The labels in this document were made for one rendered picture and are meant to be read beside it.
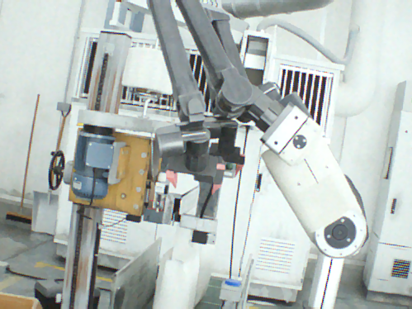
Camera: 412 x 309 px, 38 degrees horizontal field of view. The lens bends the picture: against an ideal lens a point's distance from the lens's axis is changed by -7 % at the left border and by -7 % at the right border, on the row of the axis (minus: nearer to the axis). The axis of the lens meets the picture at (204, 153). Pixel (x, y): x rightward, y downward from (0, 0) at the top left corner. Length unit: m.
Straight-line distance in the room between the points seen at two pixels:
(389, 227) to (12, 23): 4.64
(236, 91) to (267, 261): 3.88
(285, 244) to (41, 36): 3.59
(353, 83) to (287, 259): 1.63
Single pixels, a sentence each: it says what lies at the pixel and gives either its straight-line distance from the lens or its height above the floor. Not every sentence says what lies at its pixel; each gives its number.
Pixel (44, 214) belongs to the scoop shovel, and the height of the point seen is 0.20.
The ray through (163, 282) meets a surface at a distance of 2.90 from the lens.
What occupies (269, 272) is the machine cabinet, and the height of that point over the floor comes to 0.29.
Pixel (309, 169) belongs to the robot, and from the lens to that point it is 1.72.
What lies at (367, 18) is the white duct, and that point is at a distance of 5.70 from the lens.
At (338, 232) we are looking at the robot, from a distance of 1.83.
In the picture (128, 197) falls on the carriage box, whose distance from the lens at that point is 2.62.
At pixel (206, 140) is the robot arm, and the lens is 1.52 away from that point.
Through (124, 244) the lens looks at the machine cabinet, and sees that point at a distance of 5.51.
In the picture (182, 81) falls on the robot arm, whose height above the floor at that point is 1.53.
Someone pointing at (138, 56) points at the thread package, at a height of 1.65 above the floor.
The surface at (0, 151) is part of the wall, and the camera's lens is 7.28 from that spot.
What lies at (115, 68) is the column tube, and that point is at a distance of 2.70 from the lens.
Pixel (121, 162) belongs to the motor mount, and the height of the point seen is 1.24.
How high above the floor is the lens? 1.45
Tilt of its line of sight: 3 degrees down
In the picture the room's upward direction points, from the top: 9 degrees clockwise
